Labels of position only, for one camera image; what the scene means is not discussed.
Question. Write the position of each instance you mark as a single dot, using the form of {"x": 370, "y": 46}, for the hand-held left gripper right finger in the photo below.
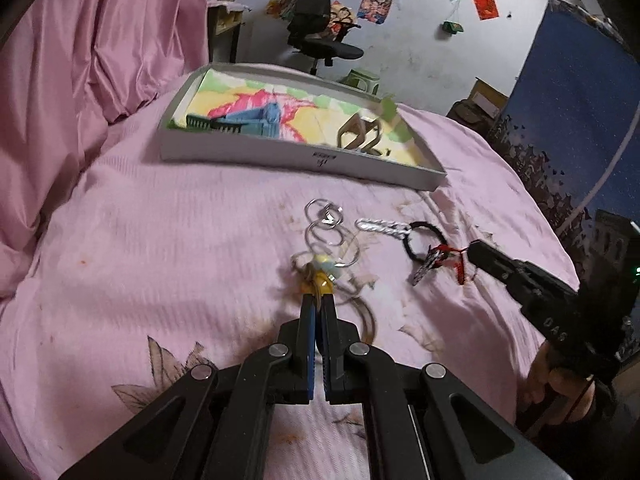
{"x": 325, "y": 375}

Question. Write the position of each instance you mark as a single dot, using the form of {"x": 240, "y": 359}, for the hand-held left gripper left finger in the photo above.
{"x": 311, "y": 360}

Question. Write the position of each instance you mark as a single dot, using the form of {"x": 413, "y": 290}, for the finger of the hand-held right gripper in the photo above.
{"x": 497, "y": 275}
{"x": 492, "y": 252}

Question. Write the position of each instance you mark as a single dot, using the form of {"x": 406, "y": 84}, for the white shallow cardboard box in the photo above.
{"x": 300, "y": 157}

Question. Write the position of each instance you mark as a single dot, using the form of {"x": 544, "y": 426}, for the person's right forearm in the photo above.
{"x": 607, "y": 435}

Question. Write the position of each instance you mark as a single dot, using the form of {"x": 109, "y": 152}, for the person's right hand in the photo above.
{"x": 555, "y": 390}

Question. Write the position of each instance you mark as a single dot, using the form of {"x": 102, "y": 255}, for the white thin pole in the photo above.
{"x": 617, "y": 160}

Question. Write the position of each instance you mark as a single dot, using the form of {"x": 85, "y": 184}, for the blue starry printed cloth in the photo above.
{"x": 560, "y": 110}

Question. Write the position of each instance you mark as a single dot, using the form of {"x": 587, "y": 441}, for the pink bed sheet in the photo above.
{"x": 175, "y": 260}

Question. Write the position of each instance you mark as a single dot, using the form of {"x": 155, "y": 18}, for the green paper piece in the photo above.
{"x": 387, "y": 108}

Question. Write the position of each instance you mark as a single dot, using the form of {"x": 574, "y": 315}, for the green plastic stool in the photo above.
{"x": 362, "y": 80}

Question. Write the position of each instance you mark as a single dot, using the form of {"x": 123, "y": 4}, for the light blue wrist watch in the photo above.
{"x": 250, "y": 120}

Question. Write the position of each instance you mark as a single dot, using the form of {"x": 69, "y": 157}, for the black office chair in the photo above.
{"x": 320, "y": 45}

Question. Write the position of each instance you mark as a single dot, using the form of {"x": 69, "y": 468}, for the wooden desk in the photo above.
{"x": 225, "y": 30}

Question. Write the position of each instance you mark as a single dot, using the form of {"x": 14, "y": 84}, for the pink satin quilt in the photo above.
{"x": 75, "y": 60}

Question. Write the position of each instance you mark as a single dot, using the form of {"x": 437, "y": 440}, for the small green wall ornament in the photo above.
{"x": 452, "y": 27}

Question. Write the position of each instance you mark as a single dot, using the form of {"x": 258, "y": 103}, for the red paper wall card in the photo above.
{"x": 483, "y": 6}

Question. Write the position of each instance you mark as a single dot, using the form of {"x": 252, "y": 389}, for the cartoon face wall poster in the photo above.
{"x": 376, "y": 4}

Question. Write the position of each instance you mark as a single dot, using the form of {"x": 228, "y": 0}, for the cartoon wall poster behind chair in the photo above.
{"x": 342, "y": 17}

